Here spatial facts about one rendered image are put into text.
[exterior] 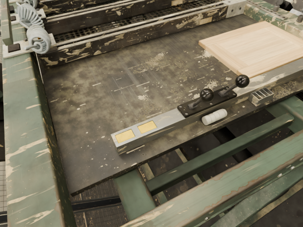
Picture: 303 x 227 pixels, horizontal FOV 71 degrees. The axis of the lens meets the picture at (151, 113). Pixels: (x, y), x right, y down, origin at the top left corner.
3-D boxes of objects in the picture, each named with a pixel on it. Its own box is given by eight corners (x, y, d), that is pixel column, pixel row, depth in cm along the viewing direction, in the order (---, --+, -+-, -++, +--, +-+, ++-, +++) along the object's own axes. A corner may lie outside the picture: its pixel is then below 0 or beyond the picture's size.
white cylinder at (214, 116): (206, 127, 66) (226, 118, 69) (208, 121, 64) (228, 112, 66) (200, 120, 68) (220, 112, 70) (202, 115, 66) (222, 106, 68)
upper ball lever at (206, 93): (198, 111, 67) (219, 97, 54) (188, 115, 66) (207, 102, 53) (193, 100, 68) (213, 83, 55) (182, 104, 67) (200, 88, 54)
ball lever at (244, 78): (228, 98, 70) (254, 82, 58) (219, 102, 69) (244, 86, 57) (223, 88, 71) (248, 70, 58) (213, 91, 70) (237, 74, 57)
